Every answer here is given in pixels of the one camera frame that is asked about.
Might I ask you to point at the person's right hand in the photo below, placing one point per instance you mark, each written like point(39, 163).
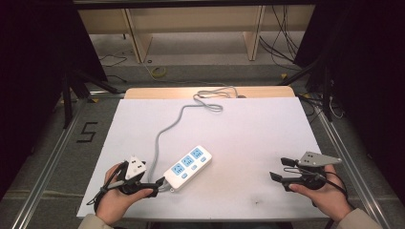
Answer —
point(328, 198)

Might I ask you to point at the metal floor rail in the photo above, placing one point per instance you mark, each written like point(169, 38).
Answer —
point(47, 165)
point(347, 165)

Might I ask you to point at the white board sheet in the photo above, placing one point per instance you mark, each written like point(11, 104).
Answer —
point(248, 136)

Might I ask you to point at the light wooden desk frame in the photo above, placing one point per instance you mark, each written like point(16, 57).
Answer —
point(197, 19)

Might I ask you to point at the yellow tape roll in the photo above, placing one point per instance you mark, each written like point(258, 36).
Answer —
point(158, 72)

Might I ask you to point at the white power strip blue sockets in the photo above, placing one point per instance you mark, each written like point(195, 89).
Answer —
point(187, 168)

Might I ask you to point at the black metal stand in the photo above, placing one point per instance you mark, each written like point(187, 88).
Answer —
point(318, 76)
point(76, 86)

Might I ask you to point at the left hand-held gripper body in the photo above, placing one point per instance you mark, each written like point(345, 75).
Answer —
point(135, 168)

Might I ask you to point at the black curtain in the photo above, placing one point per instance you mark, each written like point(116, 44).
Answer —
point(372, 79)
point(31, 79)

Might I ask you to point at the person's left hand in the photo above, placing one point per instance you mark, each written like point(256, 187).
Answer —
point(116, 200)

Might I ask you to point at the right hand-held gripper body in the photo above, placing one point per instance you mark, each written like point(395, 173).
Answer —
point(310, 173)

